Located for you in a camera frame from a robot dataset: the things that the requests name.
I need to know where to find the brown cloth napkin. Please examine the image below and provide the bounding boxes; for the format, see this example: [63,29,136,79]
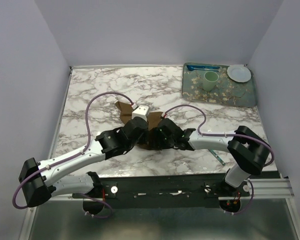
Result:
[115,101,163,150]

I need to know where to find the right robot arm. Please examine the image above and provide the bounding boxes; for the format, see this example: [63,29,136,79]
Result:
[148,118,273,193]

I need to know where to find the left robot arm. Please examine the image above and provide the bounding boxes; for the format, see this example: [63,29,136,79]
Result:
[17,117,148,208]

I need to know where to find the blue plastic utensil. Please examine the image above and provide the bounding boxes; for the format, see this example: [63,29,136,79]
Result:
[186,64,220,72]

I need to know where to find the light green cup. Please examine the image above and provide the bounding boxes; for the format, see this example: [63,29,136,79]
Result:
[202,71,219,92]

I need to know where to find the floral blue serving tray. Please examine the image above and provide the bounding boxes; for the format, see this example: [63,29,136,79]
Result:
[181,62,258,108]

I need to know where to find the small white plate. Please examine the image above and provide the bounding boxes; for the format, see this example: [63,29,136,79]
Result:
[227,64,252,83]

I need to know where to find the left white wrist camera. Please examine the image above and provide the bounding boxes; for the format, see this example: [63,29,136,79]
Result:
[131,105,150,122]

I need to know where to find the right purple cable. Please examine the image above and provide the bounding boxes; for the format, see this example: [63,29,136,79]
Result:
[162,104,275,173]

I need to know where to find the purple cable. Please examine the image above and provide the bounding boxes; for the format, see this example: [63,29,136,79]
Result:
[12,91,137,208]
[162,104,275,173]

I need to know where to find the black mounting base rail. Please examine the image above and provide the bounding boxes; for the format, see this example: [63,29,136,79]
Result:
[87,171,250,209]

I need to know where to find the spoon with teal handle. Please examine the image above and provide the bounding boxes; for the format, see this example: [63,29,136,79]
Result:
[209,149,226,166]

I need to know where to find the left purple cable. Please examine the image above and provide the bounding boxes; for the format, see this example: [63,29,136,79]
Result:
[12,91,137,208]

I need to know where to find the aluminium extrusion frame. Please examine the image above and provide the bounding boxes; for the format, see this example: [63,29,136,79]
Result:
[49,177,295,202]

